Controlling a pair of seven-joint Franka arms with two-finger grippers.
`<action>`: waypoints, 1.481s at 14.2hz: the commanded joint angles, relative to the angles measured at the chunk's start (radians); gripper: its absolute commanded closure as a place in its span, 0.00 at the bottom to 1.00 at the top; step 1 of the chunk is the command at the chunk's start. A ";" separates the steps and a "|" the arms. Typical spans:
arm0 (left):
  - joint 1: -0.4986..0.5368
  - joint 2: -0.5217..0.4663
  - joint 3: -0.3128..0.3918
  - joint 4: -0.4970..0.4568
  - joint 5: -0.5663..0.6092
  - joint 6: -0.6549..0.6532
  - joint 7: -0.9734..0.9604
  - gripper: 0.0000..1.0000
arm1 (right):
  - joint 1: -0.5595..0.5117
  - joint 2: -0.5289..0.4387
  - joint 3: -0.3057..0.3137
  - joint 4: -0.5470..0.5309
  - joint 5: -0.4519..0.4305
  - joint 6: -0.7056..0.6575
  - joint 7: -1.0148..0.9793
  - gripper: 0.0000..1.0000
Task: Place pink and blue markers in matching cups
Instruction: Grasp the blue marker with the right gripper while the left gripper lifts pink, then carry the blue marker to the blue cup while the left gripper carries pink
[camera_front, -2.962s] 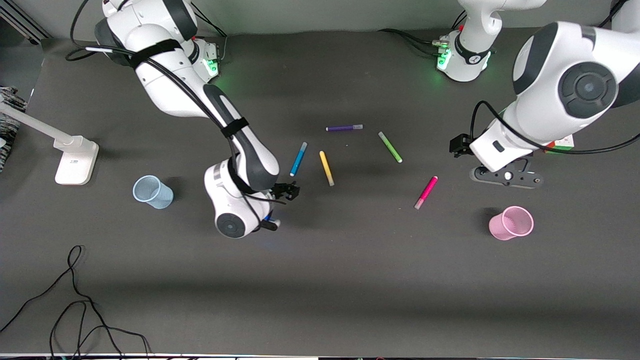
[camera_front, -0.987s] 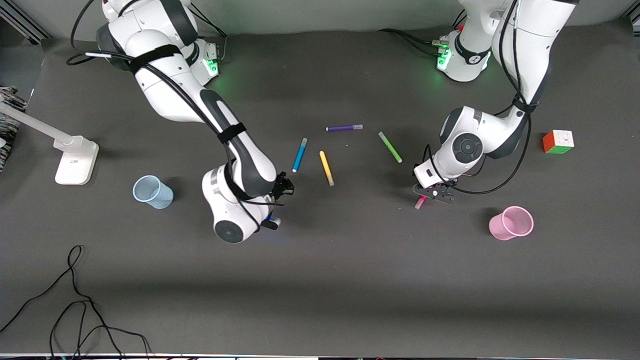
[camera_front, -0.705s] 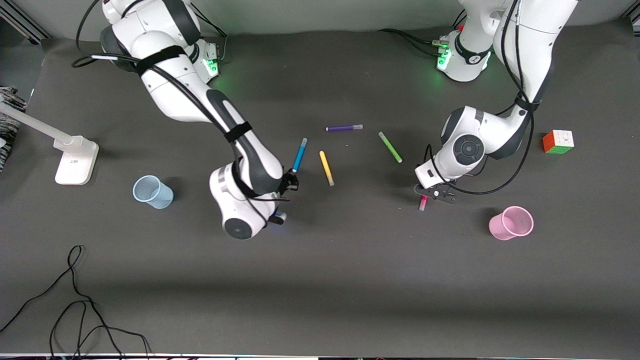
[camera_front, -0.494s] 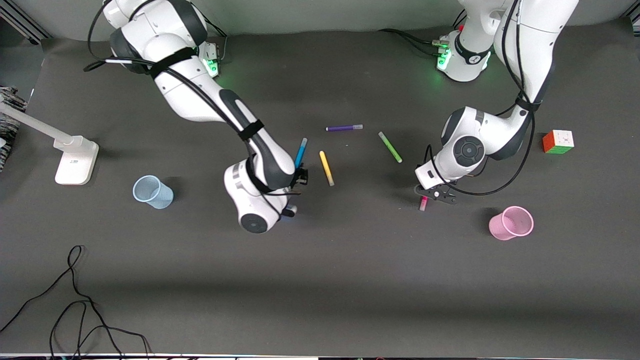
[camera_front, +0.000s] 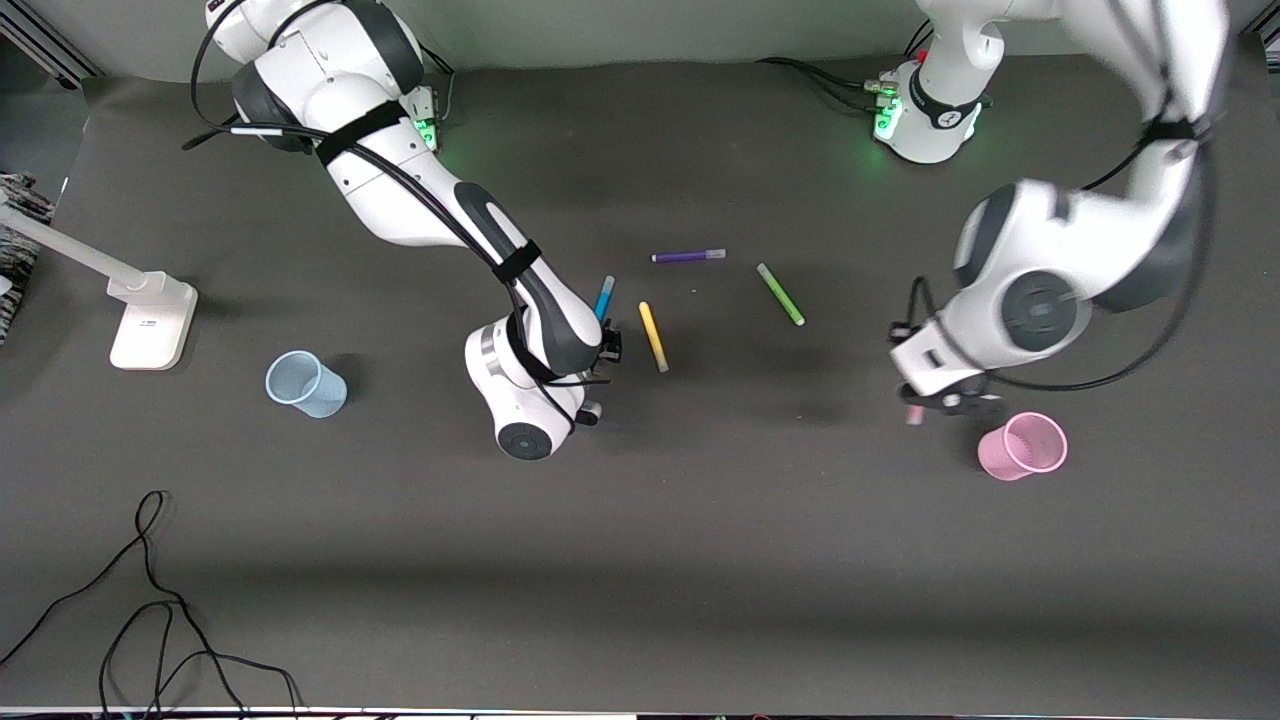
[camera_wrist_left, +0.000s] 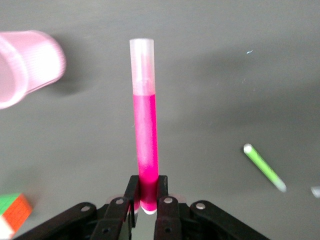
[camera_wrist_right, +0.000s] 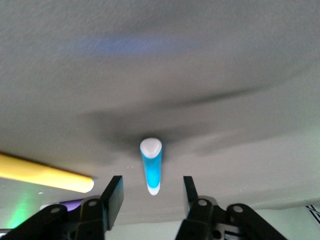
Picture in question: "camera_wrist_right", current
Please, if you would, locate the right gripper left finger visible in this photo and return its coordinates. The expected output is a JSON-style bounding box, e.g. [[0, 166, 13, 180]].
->
[[0, 175, 125, 240]]

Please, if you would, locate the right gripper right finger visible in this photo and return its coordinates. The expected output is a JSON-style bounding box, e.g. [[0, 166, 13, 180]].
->
[[174, 175, 288, 240]]

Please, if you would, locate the blue marker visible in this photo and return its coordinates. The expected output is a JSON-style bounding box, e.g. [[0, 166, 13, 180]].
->
[[139, 137, 164, 197]]

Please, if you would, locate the purple marker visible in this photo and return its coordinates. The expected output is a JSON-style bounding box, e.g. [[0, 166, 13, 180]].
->
[[39, 199, 86, 212]]

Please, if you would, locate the yellow marker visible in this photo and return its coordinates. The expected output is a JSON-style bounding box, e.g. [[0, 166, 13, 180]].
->
[[0, 152, 95, 194]]

